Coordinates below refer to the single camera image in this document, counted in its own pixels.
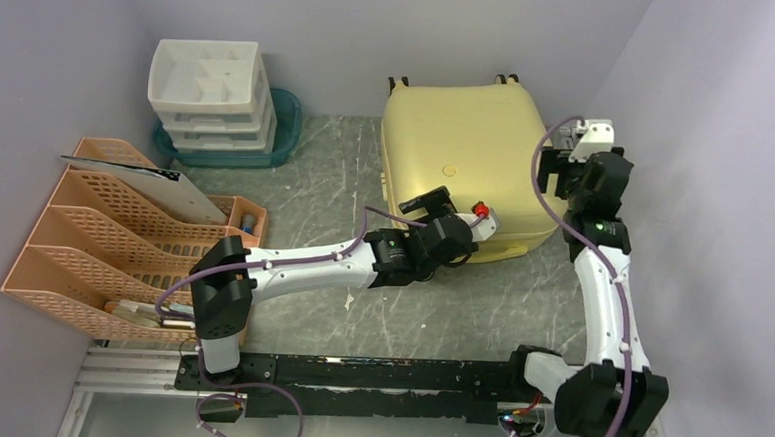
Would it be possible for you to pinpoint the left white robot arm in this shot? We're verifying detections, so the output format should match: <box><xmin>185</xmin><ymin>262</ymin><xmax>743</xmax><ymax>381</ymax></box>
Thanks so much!
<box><xmin>187</xmin><ymin>187</ymin><xmax>500</xmax><ymax>390</ymax></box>

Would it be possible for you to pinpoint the grey folder in organizer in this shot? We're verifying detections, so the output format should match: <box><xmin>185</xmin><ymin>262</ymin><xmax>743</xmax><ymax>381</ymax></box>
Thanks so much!
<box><xmin>61</xmin><ymin>155</ymin><xmax>227</xmax><ymax>225</ymax></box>

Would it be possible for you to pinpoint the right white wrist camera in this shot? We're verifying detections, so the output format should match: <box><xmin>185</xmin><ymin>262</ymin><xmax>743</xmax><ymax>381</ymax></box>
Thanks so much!
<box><xmin>568</xmin><ymin>119</ymin><xmax>615</xmax><ymax>164</ymax></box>

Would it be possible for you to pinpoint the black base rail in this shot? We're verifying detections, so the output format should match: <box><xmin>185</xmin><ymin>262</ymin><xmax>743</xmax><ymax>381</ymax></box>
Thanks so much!
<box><xmin>174</xmin><ymin>352</ymin><xmax>546</xmax><ymax>425</ymax></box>

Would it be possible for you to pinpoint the teal plastic bin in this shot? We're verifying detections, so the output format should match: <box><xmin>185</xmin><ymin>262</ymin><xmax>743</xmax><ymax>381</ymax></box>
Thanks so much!
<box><xmin>150</xmin><ymin>87</ymin><xmax>303</xmax><ymax>170</ymax></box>

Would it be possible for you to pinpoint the orange mesh file organizer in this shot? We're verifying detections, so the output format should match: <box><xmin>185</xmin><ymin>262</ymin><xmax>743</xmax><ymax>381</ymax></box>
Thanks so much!
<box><xmin>0</xmin><ymin>167</ymin><xmax>268</xmax><ymax>343</ymax></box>

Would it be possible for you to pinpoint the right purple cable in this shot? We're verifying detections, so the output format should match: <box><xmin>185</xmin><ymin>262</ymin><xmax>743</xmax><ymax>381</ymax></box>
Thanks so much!
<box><xmin>507</xmin><ymin>113</ymin><xmax>647</xmax><ymax>437</ymax></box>

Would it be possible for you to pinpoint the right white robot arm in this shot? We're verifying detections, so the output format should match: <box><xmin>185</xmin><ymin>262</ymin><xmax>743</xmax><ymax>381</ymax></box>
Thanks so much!
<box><xmin>504</xmin><ymin>147</ymin><xmax>669</xmax><ymax>437</ymax></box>

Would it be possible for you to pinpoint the white plastic drawer unit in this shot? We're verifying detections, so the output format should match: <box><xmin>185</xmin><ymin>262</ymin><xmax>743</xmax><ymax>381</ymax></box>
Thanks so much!
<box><xmin>147</xmin><ymin>39</ymin><xmax>278</xmax><ymax>156</ymax></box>

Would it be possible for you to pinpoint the yellow hard-shell suitcase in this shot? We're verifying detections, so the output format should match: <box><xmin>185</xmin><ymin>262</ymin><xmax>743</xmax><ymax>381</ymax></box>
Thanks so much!
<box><xmin>380</xmin><ymin>74</ymin><xmax>557</xmax><ymax>263</ymax></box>

